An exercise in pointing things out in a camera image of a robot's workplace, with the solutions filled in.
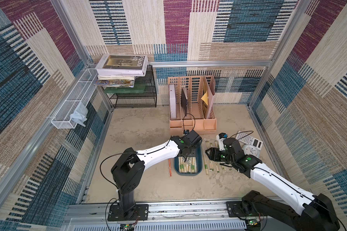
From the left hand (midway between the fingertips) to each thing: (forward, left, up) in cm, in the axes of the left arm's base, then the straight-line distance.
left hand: (192, 151), depth 87 cm
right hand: (-2, -9, +4) cm, 10 cm away
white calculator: (+11, -39, -6) cm, 42 cm away
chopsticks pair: (-6, -7, +3) cm, 9 cm away
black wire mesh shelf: (+48, +31, -2) cm, 58 cm away
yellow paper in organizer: (+26, -9, +19) cm, 34 cm away
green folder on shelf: (+35, +35, +19) cm, 53 cm away
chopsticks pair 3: (-4, -11, +12) cm, 17 cm away
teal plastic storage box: (-3, -5, -5) cm, 7 cm away
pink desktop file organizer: (+36, -2, +6) cm, 36 cm away
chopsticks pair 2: (-6, -12, -8) cm, 16 cm away
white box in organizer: (+32, +11, +12) cm, 36 cm away
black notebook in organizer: (+36, +3, +7) cm, 36 cm away
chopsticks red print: (-7, +13, -7) cm, 16 cm away
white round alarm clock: (+3, -37, -4) cm, 37 cm away
